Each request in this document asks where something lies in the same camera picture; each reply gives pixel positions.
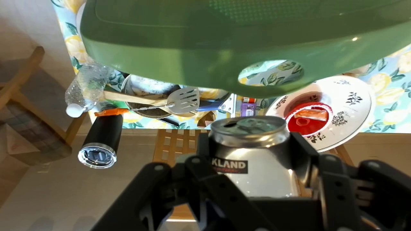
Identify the silver Kirkland label can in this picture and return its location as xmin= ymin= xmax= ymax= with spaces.
xmin=208 ymin=114 xmax=316 ymax=200

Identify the white floral plate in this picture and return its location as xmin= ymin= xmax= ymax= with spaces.
xmin=264 ymin=76 xmax=374 ymax=153

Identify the lemon print tablecloth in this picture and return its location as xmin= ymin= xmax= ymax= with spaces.
xmin=50 ymin=0 xmax=411 ymax=133

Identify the clear plastic bottle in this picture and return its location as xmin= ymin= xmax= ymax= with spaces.
xmin=63 ymin=63 xmax=113 ymax=119

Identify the slotted metal spatula wooden handle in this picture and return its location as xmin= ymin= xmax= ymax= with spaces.
xmin=101 ymin=86 xmax=201 ymax=118

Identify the red bowl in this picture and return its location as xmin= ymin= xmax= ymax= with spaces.
xmin=284 ymin=101 xmax=334 ymax=136

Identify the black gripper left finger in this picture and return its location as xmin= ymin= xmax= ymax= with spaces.
xmin=91 ymin=132 xmax=275 ymax=231

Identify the wooden chair plaid cushion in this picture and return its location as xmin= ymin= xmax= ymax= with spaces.
xmin=0 ymin=43 xmax=87 ymax=168

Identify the black cylinder orange band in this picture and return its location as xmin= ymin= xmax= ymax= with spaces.
xmin=77 ymin=106 xmax=130 ymax=171

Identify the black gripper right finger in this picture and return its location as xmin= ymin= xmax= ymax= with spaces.
xmin=290 ymin=131 xmax=411 ymax=231

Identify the wooden lattice back chair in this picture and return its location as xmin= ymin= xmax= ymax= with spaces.
xmin=151 ymin=111 xmax=217 ymax=223

